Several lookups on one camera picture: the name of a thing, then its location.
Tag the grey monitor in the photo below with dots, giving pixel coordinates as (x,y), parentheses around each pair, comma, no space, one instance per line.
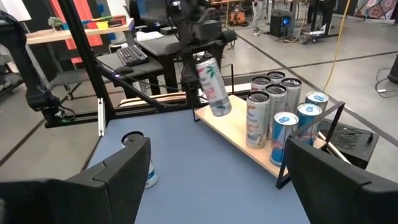
(152,9)

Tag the black computer mouse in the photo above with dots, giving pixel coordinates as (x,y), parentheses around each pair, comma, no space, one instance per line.
(124,70)

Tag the small green plant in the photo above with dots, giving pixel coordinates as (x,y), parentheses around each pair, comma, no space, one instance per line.
(55,21)

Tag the wooden table coloured bins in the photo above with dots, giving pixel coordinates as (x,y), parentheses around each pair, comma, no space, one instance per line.
(77,32)

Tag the black keyboard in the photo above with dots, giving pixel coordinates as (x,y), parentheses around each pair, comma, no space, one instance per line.
(132,55)

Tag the colourful patterned cloth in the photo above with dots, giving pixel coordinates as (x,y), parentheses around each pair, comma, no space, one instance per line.
(376,7)

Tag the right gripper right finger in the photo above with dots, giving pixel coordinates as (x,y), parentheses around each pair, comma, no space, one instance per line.
(342,199)

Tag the red partition panel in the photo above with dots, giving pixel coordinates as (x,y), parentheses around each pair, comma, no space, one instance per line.
(84,12)

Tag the blue silver Red Bull can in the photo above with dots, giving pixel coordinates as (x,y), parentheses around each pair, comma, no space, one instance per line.
(281,137)
(317,99)
(308,121)

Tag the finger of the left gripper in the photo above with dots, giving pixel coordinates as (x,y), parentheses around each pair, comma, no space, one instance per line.
(220,52)
(189,77)

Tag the person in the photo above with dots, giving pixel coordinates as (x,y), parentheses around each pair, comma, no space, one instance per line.
(257,15)

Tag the white Celsius Peach Vibe can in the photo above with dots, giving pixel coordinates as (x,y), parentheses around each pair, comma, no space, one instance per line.
(213,90)

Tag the white Celsius can blue band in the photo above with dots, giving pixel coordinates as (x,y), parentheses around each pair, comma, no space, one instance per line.
(132,137)
(260,83)

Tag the black computer blue lights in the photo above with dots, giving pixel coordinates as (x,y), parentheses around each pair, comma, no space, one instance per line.
(281,23)

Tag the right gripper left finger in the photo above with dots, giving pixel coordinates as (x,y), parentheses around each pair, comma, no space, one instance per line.
(77,199)

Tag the blue table mat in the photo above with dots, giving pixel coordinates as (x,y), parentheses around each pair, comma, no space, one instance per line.
(202,174)

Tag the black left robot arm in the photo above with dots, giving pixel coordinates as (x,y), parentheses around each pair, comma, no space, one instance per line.
(18,62)

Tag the black desk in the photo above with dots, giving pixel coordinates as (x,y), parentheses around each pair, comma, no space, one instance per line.
(149,67)

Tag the white paper sheet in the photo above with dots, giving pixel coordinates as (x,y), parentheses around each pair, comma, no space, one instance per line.
(149,35)

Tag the white metal strip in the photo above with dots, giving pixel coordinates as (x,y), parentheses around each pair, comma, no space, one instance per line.
(100,118)

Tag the orange machine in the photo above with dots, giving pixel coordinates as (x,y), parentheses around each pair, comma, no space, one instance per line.
(237,17)

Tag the wooden shelf black metal frame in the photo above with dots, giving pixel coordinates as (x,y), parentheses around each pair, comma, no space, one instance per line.
(236,124)

